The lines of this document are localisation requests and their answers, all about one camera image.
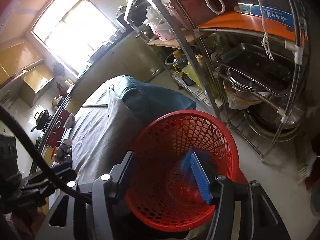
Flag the metal kitchen shelf rack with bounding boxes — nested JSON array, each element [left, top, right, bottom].
[[126, 0, 310, 161]]

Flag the red plastic mesh basket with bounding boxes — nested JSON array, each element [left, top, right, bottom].
[[125, 110, 247, 232]]

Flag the grey tablecloth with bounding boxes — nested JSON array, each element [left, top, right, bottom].
[[62, 82, 142, 184]]

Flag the dark red oven front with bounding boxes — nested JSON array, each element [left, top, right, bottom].
[[46, 109, 70, 148]]

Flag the black wok on stove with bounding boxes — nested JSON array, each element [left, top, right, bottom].
[[30, 109, 49, 132]]

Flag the white ceramic bowl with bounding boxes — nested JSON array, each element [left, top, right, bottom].
[[63, 113, 75, 129]]

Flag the long thin white stick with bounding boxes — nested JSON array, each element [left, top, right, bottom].
[[81, 103, 108, 108]]

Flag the blue cloth under tablecloth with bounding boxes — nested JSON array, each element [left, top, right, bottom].
[[108, 75, 196, 126]]

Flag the stacked metal pans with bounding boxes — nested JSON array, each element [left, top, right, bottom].
[[227, 68, 270, 101]]

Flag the yellow plastic bag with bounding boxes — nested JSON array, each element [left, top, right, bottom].
[[182, 63, 203, 89]]

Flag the yellow oil bottle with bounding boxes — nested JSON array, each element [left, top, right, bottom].
[[172, 50, 188, 77]]

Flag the black baking tray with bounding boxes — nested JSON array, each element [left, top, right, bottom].
[[216, 43, 295, 96]]

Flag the window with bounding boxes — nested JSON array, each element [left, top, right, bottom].
[[31, 0, 120, 77]]

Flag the white plastic bag on shelf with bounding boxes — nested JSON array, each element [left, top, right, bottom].
[[143, 6, 175, 41]]

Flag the blue white cardboard box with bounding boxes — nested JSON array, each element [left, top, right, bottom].
[[234, 0, 294, 28]]

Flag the black cable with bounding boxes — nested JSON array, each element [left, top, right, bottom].
[[0, 104, 93, 205]]

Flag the yellow wall cabinets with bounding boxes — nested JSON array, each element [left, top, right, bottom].
[[1, 39, 55, 108]]

